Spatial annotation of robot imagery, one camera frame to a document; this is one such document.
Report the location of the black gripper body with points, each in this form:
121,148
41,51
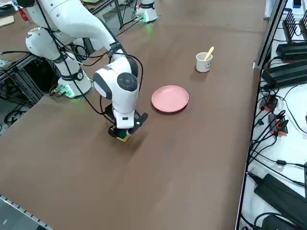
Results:
110,117

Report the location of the green and yellow sponge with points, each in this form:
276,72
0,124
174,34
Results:
122,139

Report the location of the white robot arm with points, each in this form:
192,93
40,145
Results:
120,95
147,12

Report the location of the pink plate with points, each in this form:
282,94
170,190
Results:
168,100

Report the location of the white smiley mug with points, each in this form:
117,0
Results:
202,67

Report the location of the yellow spoon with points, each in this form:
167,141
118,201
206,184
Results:
210,50

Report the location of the black stand legs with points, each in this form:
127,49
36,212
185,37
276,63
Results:
124,14

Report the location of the orange and black connector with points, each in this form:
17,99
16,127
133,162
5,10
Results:
268,103
278,125

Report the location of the red and white packet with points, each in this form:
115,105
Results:
24,14

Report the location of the cardboard piece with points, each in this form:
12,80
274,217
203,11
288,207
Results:
6,21

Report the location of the black power brick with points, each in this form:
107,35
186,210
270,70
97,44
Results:
285,74
291,51

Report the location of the large black adapter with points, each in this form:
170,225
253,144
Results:
278,191

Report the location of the black comb rack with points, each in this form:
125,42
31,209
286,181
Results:
293,28

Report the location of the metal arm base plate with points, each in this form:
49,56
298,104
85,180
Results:
84,97

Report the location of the aluminium frame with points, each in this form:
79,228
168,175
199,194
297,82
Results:
7,75

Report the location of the grey table edge rail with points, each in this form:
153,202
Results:
19,209

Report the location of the aluminium post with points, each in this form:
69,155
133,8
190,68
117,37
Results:
271,31

